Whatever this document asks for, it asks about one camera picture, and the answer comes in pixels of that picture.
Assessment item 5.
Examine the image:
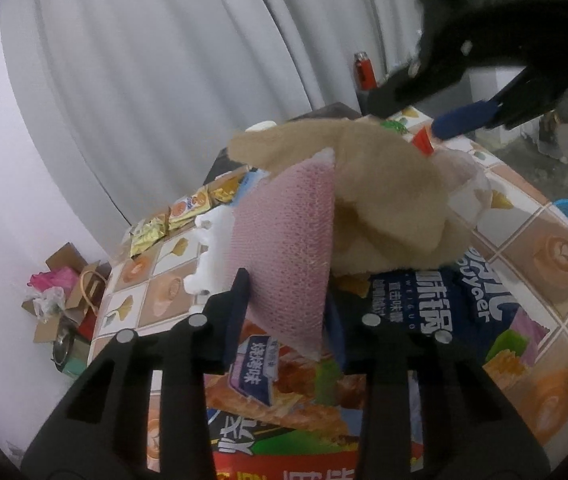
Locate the orange yellow snack packet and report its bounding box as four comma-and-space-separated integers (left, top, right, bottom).
168, 185, 212, 231

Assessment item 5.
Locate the patterned tablecloth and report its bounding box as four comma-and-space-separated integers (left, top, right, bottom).
85, 106, 568, 476

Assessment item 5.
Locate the red snack bag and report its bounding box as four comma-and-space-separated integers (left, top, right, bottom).
210, 446, 425, 480

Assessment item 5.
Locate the cardboard box with clutter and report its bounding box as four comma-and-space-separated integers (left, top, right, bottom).
22, 243, 110, 379

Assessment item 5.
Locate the red foil packet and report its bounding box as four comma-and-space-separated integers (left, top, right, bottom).
411, 127, 434, 156

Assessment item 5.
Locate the grey curtain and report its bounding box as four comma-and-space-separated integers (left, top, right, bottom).
0, 0, 422, 222

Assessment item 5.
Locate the blue chip bag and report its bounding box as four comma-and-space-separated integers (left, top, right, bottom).
205, 248, 548, 444

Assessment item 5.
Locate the gold snack packet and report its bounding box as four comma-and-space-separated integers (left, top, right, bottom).
129, 214, 168, 258

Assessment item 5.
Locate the green candy packet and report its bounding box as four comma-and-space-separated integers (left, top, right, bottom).
380, 119, 409, 136

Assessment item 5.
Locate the red thermos bottle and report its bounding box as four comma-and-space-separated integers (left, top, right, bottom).
354, 51, 377, 91

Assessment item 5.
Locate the white tissue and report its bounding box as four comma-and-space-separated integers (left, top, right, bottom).
183, 205, 235, 296

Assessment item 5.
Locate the pink mesh sponge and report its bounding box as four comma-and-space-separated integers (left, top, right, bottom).
229, 148, 335, 361

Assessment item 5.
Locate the brown paper bag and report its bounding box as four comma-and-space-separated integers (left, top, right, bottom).
228, 119, 470, 275

